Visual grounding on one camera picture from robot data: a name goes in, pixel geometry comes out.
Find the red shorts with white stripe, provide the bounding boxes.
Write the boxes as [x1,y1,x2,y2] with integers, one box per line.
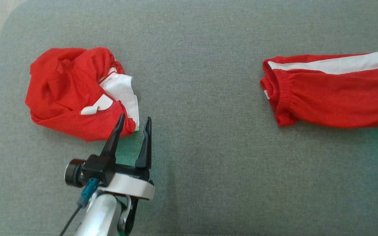
[260,49,378,129]

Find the left cable with blue connector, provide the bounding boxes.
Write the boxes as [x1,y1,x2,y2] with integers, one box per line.
[59,178,99,236]

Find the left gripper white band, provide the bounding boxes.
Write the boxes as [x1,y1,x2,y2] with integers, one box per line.
[99,114,155,236]

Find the red and white jersey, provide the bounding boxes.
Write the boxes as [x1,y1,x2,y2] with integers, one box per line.
[25,47,140,142]

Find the large grey sofa seat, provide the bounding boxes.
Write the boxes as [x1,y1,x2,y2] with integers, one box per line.
[0,0,378,236]

